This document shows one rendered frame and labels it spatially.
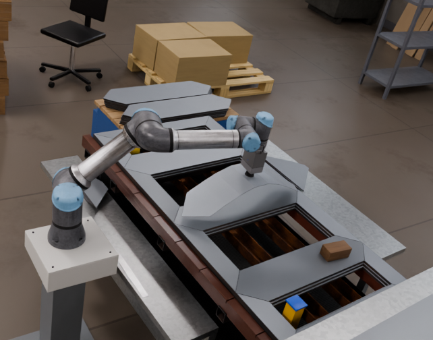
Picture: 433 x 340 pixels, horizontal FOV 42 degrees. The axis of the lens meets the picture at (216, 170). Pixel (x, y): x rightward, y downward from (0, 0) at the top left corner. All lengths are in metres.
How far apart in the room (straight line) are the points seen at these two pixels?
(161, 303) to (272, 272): 0.46
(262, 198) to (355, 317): 0.95
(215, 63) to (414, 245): 2.42
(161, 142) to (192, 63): 3.10
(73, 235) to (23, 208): 1.52
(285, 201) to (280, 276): 0.54
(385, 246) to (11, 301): 1.93
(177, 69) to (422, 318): 3.64
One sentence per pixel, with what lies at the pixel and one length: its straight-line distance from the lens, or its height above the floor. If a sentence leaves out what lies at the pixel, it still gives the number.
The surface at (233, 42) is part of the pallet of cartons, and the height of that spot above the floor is 0.40.
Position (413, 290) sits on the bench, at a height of 1.05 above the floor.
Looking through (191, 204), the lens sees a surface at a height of 0.91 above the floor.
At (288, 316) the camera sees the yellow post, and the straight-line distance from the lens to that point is 2.18.
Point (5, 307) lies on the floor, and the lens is 3.19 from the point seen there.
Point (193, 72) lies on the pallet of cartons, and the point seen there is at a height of 0.31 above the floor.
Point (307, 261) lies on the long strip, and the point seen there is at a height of 0.85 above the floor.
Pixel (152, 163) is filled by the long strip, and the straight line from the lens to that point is 2.78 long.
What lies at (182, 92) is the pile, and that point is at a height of 0.85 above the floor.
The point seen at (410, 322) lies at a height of 1.07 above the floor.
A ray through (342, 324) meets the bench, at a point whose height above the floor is 1.05.
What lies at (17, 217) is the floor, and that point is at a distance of 3.73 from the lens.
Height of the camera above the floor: 2.33
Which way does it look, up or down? 32 degrees down
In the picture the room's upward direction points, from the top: 13 degrees clockwise
